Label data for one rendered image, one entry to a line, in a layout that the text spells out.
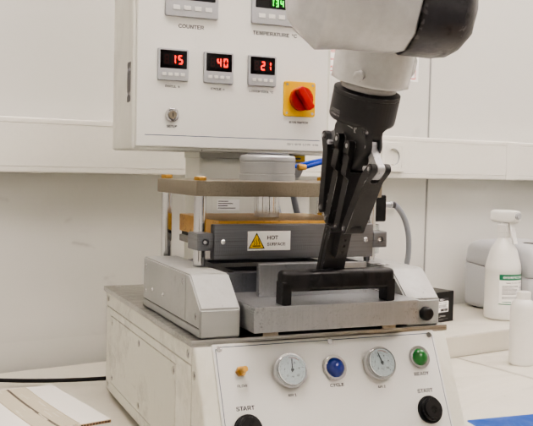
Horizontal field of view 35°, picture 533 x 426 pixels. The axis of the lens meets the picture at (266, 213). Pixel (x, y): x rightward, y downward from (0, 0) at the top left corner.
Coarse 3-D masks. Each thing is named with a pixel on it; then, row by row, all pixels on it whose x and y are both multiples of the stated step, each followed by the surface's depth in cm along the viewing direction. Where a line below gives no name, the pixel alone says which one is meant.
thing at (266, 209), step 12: (264, 204) 117; (276, 204) 118; (180, 216) 123; (192, 216) 117; (216, 216) 116; (228, 216) 117; (240, 216) 117; (252, 216) 118; (264, 216) 118; (276, 216) 118; (288, 216) 120; (300, 216) 120; (312, 216) 121; (180, 228) 123; (192, 228) 117; (180, 240) 123
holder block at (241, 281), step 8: (208, 264) 115; (216, 264) 115; (224, 264) 115; (232, 264) 115; (240, 264) 115; (248, 264) 116; (256, 264) 116; (232, 272) 106; (240, 272) 106; (248, 272) 106; (232, 280) 106; (240, 280) 106; (248, 280) 106; (240, 288) 106; (248, 288) 106
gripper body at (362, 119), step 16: (336, 96) 92; (352, 96) 90; (368, 96) 90; (384, 96) 92; (400, 96) 93; (336, 112) 92; (352, 112) 91; (368, 112) 90; (384, 112) 91; (336, 128) 98; (352, 128) 94; (368, 128) 91; (384, 128) 92; (368, 144) 91; (352, 160) 94; (368, 160) 94
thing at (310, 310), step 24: (264, 264) 103; (288, 264) 104; (312, 264) 105; (360, 264) 108; (264, 288) 103; (240, 312) 98; (264, 312) 95; (288, 312) 96; (312, 312) 98; (336, 312) 99; (360, 312) 100; (384, 312) 101; (408, 312) 103
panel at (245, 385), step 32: (224, 352) 96; (256, 352) 98; (320, 352) 101; (352, 352) 102; (224, 384) 95; (256, 384) 96; (320, 384) 99; (352, 384) 101; (384, 384) 102; (416, 384) 104; (224, 416) 93; (256, 416) 95; (288, 416) 96; (320, 416) 97; (352, 416) 99; (384, 416) 101; (416, 416) 102; (448, 416) 104
